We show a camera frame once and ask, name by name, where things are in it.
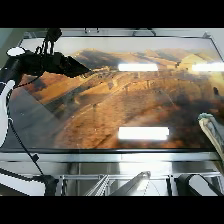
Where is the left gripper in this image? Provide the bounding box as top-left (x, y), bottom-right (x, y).
top-left (45, 52), bottom-right (83, 79)

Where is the tan garment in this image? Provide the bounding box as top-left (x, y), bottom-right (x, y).
top-left (197, 112), bottom-right (224, 175)

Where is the black cable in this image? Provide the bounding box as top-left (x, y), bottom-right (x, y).
top-left (5, 89), bottom-right (46, 179)

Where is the silver frame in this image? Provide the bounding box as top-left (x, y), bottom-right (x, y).
top-left (0, 28), bottom-right (224, 197)

